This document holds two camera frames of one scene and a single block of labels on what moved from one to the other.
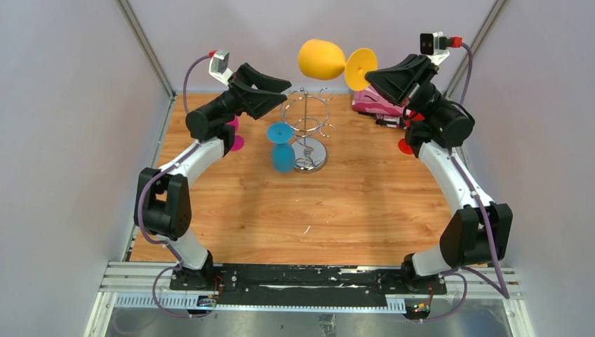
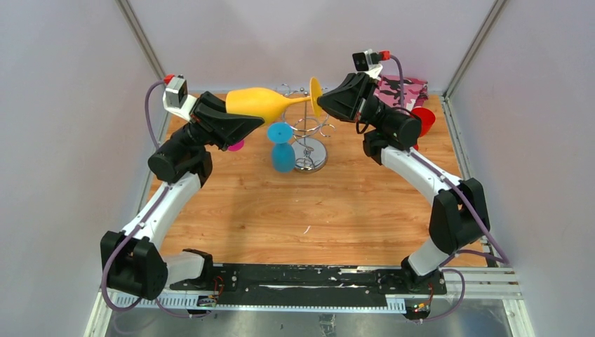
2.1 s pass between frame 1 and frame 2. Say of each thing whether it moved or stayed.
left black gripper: moved
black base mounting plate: stayed
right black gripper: moved
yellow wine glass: moved
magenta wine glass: stayed
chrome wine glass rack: stayed
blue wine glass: stayed
